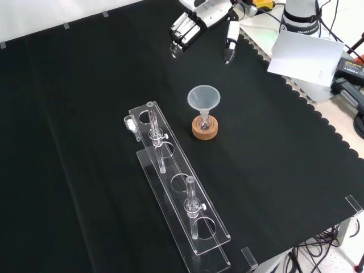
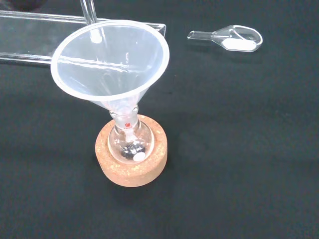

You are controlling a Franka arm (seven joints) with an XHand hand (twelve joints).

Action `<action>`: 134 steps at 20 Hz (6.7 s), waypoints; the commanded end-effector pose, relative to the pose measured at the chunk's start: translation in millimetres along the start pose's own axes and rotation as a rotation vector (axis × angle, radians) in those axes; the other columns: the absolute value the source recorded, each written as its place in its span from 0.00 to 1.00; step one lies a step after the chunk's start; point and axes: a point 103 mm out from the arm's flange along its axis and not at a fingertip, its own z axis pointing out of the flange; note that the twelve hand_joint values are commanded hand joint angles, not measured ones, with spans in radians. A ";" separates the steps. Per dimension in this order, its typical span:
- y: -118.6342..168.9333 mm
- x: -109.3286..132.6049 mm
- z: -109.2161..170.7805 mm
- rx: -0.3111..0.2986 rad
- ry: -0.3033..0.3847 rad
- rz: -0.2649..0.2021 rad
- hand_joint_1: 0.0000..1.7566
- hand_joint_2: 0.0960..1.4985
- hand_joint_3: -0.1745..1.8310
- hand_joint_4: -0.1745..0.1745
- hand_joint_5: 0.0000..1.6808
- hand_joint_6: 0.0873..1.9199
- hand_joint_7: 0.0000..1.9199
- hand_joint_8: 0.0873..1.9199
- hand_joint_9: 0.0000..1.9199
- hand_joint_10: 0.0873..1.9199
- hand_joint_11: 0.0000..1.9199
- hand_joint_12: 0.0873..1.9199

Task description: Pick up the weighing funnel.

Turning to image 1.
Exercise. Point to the white table leg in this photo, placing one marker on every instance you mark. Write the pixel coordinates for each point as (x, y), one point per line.
(345, 236)

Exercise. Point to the pale board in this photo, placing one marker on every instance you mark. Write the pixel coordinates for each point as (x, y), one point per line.
(304, 57)

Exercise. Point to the black power supply box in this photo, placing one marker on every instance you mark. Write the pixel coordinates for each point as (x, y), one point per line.
(351, 69)

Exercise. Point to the clear glass weighing funnel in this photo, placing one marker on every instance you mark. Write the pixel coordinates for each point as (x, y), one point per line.
(130, 124)

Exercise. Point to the translucent plastic funnel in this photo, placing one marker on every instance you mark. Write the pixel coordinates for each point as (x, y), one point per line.
(203, 96)

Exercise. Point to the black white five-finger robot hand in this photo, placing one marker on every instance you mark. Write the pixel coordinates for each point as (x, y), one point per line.
(210, 14)

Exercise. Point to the yellow stop button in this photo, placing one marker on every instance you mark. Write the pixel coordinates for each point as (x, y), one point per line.
(263, 3)

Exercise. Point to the clear acrylic funnel stand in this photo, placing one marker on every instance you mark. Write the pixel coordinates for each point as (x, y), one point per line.
(177, 166)

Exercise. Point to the black bench cloth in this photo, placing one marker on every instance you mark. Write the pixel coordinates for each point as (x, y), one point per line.
(85, 142)

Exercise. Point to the black grey power adapter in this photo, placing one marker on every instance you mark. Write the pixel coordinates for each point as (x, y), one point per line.
(348, 91)

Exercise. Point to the small round-bottom glass flask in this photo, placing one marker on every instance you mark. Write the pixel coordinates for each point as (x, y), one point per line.
(205, 125)

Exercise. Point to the black red tripod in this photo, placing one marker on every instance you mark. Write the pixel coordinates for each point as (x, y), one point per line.
(357, 47)

